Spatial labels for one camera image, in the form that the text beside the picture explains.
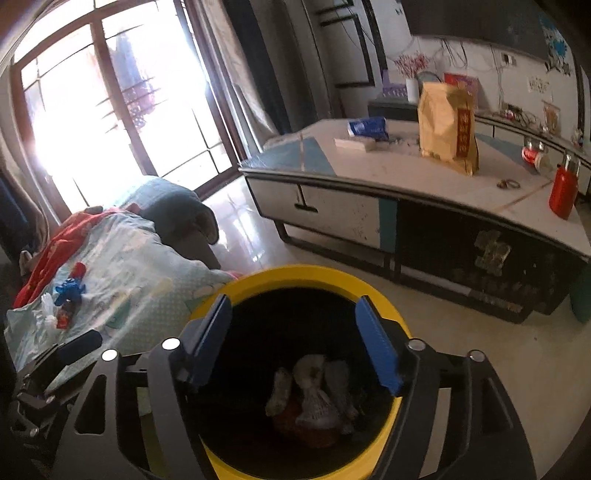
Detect black wall television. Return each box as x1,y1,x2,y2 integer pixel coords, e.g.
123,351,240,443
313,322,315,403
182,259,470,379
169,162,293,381
402,0,561,61

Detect red flower sprigs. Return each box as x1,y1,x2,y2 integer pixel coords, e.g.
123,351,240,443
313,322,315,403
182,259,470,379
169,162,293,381
392,52,430,79

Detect yellow rimmed black trash bin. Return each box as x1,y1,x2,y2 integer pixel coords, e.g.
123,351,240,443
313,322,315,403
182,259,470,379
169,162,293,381
185,264,411,480

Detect red flower printed blanket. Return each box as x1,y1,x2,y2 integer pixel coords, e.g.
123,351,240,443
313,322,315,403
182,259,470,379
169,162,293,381
14,210,158,308

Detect white printed plastic bag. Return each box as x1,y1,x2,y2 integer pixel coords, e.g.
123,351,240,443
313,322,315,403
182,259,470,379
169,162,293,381
295,388,345,428

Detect flat white box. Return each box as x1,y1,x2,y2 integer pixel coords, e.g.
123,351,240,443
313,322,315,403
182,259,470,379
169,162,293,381
334,136,377,153

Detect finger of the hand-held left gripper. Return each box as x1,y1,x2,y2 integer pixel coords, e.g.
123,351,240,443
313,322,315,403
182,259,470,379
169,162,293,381
39,330,103,370

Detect yellow paper bag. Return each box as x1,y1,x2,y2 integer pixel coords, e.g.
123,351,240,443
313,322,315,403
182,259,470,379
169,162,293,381
418,82,480,176

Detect white and teal coffee table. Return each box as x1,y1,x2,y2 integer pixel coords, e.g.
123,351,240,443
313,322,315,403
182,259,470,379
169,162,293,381
239,117,591,324

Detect small framed picture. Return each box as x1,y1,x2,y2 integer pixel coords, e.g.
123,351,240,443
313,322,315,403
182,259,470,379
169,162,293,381
542,102,561,134

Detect tangle of cables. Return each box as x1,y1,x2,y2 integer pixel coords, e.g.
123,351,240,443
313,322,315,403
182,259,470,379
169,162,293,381
434,37,536,125

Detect red picture card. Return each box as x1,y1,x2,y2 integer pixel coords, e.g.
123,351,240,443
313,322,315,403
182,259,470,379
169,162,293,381
444,72,480,109

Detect cartoon cat printed bedsheet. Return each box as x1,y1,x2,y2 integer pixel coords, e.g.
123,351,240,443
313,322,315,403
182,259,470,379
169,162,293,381
4,215,241,370

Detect teal container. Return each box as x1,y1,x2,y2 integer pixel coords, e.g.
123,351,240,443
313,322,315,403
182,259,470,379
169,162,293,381
570,272,591,324

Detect blue tissue pack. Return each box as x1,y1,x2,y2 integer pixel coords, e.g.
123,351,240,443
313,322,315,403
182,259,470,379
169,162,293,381
347,116,389,140

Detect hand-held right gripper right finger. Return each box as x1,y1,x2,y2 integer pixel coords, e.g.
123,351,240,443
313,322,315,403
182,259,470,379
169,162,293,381
355,295,539,480

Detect red bottle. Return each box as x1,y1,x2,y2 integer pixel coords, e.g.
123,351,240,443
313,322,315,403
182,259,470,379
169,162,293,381
549,153,581,220

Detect red can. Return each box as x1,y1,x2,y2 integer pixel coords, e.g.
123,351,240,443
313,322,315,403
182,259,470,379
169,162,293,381
522,145,552,174

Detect grey standing air conditioner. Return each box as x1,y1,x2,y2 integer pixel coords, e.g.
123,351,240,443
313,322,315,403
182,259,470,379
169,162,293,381
295,0,342,118

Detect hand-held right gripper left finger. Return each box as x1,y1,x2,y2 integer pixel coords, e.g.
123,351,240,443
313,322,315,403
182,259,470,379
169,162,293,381
48,293,234,480

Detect grey and blue curtain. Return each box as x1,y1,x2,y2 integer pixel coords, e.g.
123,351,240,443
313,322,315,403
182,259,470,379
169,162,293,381
198,0,296,153
0,60,51,259

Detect brown framed glass door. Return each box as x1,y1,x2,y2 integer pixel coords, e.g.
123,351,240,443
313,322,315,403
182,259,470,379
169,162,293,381
9,0,245,204

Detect blue quilted cover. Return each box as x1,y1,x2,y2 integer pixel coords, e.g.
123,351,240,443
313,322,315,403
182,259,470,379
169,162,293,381
113,178,220,271

